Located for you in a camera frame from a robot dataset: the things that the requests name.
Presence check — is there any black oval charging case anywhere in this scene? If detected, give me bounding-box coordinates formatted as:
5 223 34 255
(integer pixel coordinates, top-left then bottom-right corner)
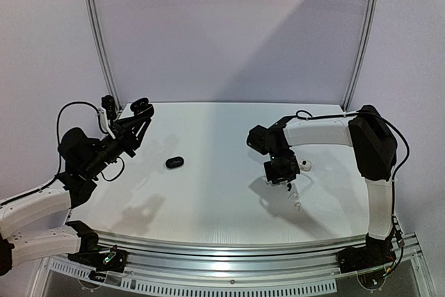
130 97 154 118

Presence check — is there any aluminium wall post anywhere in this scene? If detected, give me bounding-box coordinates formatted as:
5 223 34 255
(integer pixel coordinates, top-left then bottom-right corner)
341 0 377 111
85 0 122 109

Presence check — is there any left aluminium wall post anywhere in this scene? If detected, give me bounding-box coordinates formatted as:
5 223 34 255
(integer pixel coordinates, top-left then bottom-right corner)
85 0 122 109

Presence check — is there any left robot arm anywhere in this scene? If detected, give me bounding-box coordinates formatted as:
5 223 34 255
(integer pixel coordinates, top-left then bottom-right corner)
1 106 154 275

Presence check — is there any small black charging case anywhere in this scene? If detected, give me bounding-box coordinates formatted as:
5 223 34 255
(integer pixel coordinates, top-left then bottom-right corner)
165 156 184 170

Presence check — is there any small white charging case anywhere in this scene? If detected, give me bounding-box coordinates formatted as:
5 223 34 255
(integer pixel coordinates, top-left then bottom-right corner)
298 159 312 172

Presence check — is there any right aluminium wall post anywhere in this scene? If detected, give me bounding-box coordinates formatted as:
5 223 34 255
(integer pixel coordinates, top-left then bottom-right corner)
341 0 377 111

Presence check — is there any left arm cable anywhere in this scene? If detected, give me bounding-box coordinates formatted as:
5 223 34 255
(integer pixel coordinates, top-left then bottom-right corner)
0 101 126 204

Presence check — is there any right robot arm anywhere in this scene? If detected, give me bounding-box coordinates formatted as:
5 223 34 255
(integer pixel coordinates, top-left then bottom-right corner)
246 105 398 266

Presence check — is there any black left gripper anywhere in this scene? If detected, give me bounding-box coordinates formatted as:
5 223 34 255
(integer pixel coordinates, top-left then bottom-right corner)
82 113 149 178

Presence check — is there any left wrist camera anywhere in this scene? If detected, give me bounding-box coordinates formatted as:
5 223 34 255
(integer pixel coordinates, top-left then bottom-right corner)
98 95 118 139

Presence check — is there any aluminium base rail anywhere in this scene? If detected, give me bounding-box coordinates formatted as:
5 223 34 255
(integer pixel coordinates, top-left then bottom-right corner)
31 233 434 296

